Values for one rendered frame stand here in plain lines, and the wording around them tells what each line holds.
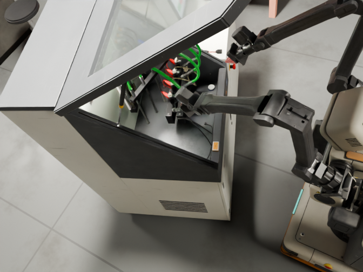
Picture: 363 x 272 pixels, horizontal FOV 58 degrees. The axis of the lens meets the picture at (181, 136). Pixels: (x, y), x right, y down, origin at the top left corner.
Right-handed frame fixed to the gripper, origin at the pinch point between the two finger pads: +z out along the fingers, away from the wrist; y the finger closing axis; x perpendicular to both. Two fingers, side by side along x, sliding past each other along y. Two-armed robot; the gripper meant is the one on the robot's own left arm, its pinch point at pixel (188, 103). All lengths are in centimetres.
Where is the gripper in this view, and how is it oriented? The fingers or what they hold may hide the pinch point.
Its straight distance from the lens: 152.6
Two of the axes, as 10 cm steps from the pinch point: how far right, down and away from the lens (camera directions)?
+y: -6.9, 7.3, -0.3
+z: -1.9, -1.5, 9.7
